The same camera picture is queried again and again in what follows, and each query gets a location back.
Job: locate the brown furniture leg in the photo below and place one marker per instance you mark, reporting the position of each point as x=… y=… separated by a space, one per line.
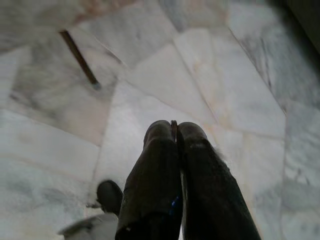
x=80 y=60

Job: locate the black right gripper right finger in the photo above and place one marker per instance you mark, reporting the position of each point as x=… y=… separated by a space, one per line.
x=207 y=190

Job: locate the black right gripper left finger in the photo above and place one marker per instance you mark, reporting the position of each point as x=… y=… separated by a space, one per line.
x=152 y=180

